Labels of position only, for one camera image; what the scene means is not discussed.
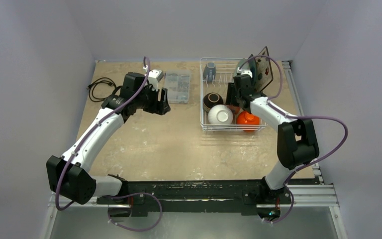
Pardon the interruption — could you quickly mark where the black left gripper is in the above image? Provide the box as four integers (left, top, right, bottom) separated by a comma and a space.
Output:
135, 83, 170, 115

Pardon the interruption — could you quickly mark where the brown rimmed beige bowl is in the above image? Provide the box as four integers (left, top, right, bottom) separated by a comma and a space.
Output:
202, 92, 224, 113

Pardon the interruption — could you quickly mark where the white bowl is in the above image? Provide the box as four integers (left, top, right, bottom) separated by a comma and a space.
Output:
207, 105, 233, 125

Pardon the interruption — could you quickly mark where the grey printed mug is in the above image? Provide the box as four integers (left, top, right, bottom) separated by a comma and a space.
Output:
202, 62, 216, 83

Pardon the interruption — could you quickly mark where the orange bowl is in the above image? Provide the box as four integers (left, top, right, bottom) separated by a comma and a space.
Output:
236, 111, 260, 132

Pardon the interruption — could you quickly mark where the light green round plate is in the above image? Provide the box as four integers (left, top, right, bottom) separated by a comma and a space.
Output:
234, 58, 254, 76

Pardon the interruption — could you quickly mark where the square floral plate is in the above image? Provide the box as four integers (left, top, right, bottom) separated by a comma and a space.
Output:
254, 57, 273, 91

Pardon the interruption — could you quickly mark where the pink flowered mug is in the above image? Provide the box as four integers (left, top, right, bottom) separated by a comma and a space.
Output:
227, 105, 241, 115

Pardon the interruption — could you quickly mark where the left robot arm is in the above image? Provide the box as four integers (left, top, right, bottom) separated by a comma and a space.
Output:
46, 70, 170, 204

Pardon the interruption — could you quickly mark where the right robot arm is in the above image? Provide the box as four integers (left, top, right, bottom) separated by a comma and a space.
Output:
227, 74, 319, 203

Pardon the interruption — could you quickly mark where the clear plastic screw box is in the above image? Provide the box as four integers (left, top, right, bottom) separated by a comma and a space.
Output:
164, 69, 191, 104

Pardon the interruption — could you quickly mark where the white wire dish rack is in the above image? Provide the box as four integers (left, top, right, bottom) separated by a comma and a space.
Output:
199, 57, 267, 132

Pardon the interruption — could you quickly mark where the black coiled cable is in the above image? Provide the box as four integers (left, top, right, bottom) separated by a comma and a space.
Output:
87, 77, 117, 103

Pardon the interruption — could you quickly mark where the black table edge rail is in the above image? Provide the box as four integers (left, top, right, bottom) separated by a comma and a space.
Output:
47, 179, 340, 219

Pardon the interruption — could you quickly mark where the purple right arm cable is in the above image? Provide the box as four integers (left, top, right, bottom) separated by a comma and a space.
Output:
237, 54, 349, 225

